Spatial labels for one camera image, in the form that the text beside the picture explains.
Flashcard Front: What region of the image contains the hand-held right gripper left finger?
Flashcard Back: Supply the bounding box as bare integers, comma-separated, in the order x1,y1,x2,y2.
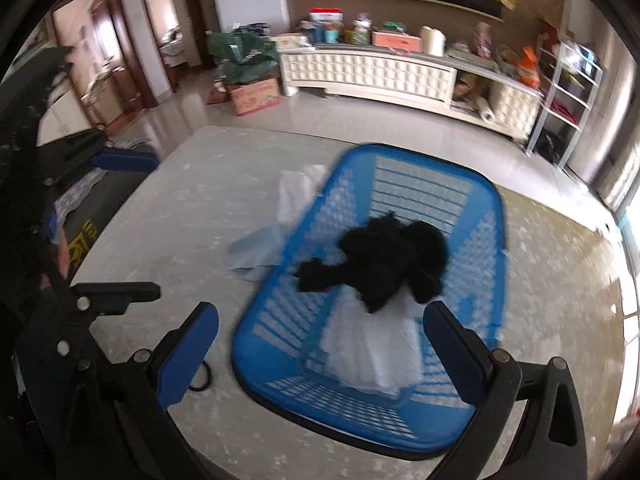
57,301,221,480

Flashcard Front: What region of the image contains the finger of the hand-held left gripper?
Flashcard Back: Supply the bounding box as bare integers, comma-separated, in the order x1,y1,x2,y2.
27,282,162,368
37,129,162,176

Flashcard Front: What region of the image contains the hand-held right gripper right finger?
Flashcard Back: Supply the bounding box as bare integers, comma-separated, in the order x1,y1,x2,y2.
422,301,590,480

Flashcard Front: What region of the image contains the white towel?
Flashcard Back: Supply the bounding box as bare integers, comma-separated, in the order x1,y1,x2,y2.
319,294,427,397

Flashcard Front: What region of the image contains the blue plastic basket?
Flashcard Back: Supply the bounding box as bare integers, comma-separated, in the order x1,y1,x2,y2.
231,143,512,462

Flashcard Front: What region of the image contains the black cloth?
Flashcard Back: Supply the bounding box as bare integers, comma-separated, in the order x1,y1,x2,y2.
293,211,451,317

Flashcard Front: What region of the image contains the grey lace cloth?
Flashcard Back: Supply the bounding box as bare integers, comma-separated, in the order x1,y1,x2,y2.
52,175,108,221

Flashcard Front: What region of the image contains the dark grey case yellow print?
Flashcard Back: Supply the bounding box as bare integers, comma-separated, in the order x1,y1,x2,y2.
50,142,162,283

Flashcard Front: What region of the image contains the dark wooden door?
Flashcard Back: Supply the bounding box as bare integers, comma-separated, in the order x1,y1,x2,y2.
49,0,152,128

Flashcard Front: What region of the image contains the light blue cloth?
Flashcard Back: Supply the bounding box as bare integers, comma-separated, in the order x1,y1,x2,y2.
228,224,297,287

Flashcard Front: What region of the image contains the cardboard box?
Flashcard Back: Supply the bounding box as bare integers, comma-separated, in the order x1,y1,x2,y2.
226,76,283,118

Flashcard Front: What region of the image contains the white crumpled cloth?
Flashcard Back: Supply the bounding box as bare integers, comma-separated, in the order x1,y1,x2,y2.
276,163,334,227

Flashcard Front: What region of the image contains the black bag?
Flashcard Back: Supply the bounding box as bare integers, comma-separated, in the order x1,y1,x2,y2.
535,127,568,161

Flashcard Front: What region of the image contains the teal box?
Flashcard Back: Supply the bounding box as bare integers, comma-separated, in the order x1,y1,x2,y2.
312,25,344,45

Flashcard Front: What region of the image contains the white paper roll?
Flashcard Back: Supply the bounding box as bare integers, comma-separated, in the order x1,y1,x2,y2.
474,96,497,124

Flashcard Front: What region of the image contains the red and white box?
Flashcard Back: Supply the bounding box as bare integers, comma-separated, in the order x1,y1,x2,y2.
308,7,345,26

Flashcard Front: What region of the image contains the white tufted television cabinet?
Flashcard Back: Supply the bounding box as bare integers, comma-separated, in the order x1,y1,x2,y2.
276,40,545,142

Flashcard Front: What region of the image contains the standing air conditioner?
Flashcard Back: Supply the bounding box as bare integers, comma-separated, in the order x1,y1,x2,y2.
566,5,637,197

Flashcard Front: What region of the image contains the orange bag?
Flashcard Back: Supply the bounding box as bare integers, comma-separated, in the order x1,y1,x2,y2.
519,45,544,89

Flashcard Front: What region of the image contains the pink drawer box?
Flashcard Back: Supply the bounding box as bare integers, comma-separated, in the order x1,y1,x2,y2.
370,29,422,54

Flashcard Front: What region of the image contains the wicker basket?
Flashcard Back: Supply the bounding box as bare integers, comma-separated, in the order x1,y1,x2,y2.
494,44,522,70

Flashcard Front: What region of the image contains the cream plastic jug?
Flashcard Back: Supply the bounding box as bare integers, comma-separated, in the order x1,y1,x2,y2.
418,24,446,58

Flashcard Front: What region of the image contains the black tape ring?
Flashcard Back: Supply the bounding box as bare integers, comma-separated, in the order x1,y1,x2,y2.
188,360,216,393

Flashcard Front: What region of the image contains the dark wooden doorway frame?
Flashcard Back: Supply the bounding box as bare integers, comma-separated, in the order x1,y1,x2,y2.
135,0,210,95

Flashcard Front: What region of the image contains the white wire shelf rack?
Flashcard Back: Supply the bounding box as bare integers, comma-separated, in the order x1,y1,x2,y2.
524,41,604,169

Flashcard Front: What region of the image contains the black wall television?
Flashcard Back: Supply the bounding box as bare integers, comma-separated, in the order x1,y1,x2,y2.
344,0,505,24

